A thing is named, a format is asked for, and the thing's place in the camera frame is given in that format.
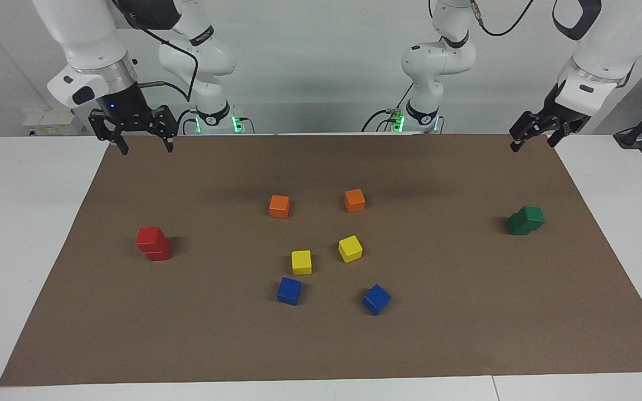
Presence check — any green wooden cube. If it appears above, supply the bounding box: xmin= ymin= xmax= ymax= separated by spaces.
xmin=507 ymin=215 xmax=533 ymax=236
xmin=516 ymin=206 xmax=546 ymax=229

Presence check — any red wooden cube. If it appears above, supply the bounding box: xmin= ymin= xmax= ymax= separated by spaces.
xmin=136 ymin=226 xmax=167 ymax=251
xmin=144 ymin=241 xmax=172 ymax=262

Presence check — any white power strip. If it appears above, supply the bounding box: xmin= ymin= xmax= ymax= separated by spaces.
xmin=22 ymin=109 xmax=85 ymax=136

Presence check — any orange wooden cube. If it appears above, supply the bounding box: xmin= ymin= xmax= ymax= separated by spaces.
xmin=344 ymin=189 xmax=366 ymax=213
xmin=269 ymin=194 xmax=291 ymax=219

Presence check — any yellow wooden cube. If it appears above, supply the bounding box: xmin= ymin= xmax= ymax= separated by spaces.
xmin=291 ymin=250 xmax=313 ymax=276
xmin=338 ymin=235 xmax=364 ymax=263

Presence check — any blue wooden cube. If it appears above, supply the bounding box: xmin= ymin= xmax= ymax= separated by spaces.
xmin=362 ymin=284 xmax=392 ymax=316
xmin=276 ymin=277 xmax=303 ymax=306

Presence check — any brown table mat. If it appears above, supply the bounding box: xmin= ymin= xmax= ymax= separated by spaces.
xmin=0 ymin=134 xmax=642 ymax=387

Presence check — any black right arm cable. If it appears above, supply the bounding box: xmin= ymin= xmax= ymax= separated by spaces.
xmin=137 ymin=25 xmax=199 ymax=104

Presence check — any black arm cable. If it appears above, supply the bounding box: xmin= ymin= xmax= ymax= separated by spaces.
xmin=469 ymin=0 xmax=536 ymax=37
xmin=137 ymin=25 xmax=199 ymax=104

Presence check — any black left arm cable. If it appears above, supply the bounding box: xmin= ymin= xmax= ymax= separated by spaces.
xmin=469 ymin=0 xmax=536 ymax=37

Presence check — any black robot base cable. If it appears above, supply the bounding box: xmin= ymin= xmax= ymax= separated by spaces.
xmin=361 ymin=84 xmax=414 ymax=133

